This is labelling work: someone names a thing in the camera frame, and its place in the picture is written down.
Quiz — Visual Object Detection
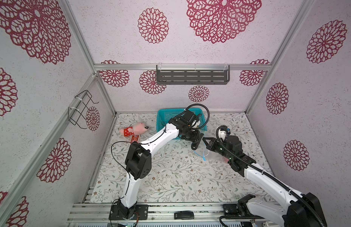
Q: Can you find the grey wall shelf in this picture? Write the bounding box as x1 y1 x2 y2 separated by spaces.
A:
156 65 230 85

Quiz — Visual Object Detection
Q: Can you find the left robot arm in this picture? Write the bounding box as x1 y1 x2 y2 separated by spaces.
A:
112 108 210 219

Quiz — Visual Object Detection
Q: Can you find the teal plastic basket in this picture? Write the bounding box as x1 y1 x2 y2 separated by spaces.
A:
156 104 210 140

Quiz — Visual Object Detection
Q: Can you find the black wire wall rack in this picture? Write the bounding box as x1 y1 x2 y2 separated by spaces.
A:
67 90 101 131

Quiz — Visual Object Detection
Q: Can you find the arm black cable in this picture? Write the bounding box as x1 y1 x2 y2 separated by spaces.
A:
110 103 210 219
216 125 327 227

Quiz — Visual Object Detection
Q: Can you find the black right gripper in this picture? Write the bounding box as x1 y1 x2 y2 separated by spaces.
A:
202 136 233 163

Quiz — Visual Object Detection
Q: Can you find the small black device on rail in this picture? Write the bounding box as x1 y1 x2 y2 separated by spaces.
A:
174 211 194 220

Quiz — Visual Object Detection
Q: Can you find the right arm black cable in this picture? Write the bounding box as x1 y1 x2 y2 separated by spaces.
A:
216 125 327 227

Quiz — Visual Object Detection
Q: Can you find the red card pack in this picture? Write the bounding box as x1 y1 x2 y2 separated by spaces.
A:
130 134 140 143

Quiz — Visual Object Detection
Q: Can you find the clear zip top bag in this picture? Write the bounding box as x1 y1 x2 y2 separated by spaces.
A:
194 140 230 162

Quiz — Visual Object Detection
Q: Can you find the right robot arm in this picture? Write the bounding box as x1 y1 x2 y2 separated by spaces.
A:
202 135 327 227

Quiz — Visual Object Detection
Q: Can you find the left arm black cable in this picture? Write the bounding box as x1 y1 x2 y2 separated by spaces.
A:
110 103 210 219

